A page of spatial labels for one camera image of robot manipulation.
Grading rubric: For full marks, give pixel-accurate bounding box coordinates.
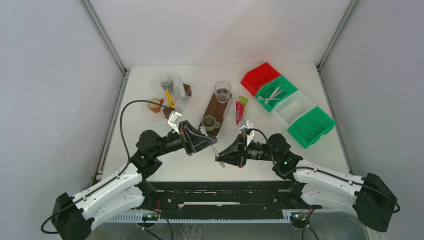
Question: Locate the white storage bin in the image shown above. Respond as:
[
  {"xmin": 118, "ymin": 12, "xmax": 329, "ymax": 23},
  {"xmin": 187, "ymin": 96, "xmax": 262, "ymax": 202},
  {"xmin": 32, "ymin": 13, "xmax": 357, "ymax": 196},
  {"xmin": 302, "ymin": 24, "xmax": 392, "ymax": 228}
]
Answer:
[{"xmin": 270, "ymin": 90, "xmax": 317, "ymax": 130}]

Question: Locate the red storage bin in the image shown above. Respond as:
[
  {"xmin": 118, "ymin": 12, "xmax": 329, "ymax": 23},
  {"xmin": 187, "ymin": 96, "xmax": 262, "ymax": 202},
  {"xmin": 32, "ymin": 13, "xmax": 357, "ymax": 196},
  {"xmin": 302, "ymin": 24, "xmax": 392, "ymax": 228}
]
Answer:
[{"xmin": 240, "ymin": 62, "xmax": 281, "ymax": 96}]

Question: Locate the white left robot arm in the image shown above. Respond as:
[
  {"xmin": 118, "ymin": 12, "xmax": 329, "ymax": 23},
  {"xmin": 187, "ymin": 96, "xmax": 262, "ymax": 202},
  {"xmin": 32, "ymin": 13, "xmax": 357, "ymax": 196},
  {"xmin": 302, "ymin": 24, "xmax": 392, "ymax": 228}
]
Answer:
[{"xmin": 47, "ymin": 120, "xmax": 218, "ymax": 240}]

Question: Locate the clear textured oval tray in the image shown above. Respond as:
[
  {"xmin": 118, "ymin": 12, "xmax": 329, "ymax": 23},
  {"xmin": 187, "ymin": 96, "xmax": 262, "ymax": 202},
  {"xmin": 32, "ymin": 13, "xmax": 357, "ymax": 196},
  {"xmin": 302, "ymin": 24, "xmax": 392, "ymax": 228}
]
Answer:
[{"xmin": 145, "ymin": 106, "xmax": 165, "ymax": 122}]

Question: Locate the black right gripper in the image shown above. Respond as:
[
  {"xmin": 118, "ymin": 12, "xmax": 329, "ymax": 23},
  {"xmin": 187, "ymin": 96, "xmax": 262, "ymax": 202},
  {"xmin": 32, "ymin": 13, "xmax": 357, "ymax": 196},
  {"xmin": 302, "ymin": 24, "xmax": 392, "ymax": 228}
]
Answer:
[{"xmin": 215, "ymin": 132, "xmax": 278, "ymax": 168}]

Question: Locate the green bin with toothbrushes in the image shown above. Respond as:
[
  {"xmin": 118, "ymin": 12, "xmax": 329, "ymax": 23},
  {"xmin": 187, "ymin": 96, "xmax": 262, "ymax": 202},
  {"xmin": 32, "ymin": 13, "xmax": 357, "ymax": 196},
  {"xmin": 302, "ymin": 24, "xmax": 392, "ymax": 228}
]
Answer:
[{"xmin": 255, "ymin": 75, "xmax": 298, "ymax": 113}]

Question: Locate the grey ceramic cup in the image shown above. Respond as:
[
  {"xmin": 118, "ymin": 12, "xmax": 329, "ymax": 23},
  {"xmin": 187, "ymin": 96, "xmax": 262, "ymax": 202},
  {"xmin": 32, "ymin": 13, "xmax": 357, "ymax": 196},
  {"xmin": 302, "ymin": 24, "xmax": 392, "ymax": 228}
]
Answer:
[{"xmin": 201, "ymin": 115, "xmax": 221, "ymax": 132}]

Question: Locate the white toothpaste tube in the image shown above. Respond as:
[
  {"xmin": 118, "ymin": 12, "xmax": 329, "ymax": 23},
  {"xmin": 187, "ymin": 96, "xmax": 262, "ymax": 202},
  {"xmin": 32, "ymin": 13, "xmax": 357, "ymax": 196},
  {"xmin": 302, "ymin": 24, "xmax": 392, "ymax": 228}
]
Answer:
[{"xmin": 176, "ymin": 74, "xmax": 186, "ymax": 100}]

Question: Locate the clear textured acrylic holder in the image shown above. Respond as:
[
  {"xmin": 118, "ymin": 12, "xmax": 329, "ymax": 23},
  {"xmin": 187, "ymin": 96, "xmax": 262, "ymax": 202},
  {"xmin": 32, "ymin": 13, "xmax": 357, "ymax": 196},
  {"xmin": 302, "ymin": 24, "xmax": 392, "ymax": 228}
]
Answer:
[{"xmin": 223, "ymin": 97, "xmax": 246, "ymax": 126}]

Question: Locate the green toothpaste tube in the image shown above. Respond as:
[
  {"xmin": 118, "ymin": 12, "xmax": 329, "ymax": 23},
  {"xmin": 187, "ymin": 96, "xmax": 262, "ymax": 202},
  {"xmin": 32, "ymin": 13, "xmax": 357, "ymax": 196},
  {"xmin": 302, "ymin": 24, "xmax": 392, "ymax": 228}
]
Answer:
[{"xmin": 238, "ymin": 95, "xmax": 249, "ymax": 110}]

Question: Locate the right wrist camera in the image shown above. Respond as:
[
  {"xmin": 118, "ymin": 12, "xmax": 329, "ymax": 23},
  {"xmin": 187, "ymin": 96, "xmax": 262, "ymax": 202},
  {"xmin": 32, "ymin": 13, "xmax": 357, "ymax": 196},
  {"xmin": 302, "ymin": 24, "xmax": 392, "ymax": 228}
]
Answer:
[{"xmin": 238, "ymin": 119, "xmax": 255, "ymax": 146}]

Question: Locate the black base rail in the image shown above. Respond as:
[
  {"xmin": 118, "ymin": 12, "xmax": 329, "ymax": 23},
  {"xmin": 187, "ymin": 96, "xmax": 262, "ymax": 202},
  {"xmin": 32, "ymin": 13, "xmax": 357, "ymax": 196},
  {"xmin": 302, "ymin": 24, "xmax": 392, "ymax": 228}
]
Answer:
[{"xmin": 125, "ymin": 180, "xmax": 310, "ymax": 223}]

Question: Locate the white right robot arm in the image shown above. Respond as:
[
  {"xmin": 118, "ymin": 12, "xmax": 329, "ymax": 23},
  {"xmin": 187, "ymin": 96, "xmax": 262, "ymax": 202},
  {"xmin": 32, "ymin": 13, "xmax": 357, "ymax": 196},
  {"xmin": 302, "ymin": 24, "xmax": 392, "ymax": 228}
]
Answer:
[{"xmin": 215, "ymin": 133, "xmax": 400, "ymax": 233}]

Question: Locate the green bin with toothpaste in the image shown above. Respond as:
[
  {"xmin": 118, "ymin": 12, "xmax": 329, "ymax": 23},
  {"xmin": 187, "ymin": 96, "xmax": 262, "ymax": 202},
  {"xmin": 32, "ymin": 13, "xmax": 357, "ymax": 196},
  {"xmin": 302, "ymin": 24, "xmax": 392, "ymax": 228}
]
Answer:
[{"xmin": 288, "ymin": 106, "xmax": 337, "ymax": 149}]

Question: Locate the clear glass tumbler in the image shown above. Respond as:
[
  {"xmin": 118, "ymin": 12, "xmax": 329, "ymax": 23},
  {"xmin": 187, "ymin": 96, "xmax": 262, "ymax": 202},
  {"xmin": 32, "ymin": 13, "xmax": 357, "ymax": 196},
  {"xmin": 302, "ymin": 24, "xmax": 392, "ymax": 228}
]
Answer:
[{"xmin": 214, "ymin": 81, "xmax": 232, "ymax": 104}]

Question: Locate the orange ceramic cup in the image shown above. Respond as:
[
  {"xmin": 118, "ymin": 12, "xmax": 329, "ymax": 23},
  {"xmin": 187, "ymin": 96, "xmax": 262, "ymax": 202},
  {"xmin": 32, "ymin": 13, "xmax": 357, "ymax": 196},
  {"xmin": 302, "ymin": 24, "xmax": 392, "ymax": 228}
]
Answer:
[{"xmin": 147, "ymin": 98, "xmax": 164, "ymax": 113}]

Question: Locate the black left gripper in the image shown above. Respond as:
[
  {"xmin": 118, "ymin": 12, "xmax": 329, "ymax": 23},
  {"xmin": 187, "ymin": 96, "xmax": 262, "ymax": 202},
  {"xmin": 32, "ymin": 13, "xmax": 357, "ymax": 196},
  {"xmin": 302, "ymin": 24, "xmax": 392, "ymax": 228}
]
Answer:
[{"xmin": 152, "ymin": 120, "xmax": 216, "ymax": 158}]

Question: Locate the yellow toothpaste tube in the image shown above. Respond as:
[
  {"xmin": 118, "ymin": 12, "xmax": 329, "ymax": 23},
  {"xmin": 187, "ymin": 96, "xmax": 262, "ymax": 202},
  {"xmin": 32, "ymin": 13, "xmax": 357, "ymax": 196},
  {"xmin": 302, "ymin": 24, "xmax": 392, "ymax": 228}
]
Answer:
[{"xmin": 165, "ymin": 88, "xmax": 176, "ymax": 109}]

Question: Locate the red toothpaste tube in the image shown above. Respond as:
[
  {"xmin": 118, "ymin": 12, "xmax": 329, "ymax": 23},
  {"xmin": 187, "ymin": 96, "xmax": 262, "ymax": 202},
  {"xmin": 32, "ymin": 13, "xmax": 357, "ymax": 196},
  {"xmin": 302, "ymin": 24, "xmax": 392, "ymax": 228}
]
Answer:
[{"xmin": 235, "ymin": 101, "xmax": 245, "ymax": 125}]

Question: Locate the brown oval wooden tray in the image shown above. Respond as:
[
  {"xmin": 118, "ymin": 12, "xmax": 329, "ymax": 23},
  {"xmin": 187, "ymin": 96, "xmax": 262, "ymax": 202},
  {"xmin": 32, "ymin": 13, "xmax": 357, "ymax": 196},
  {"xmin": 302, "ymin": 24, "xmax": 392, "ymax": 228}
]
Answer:
[{"xmin": 203, "ymin": 93, "xmax": 233, "ymax": 137}]

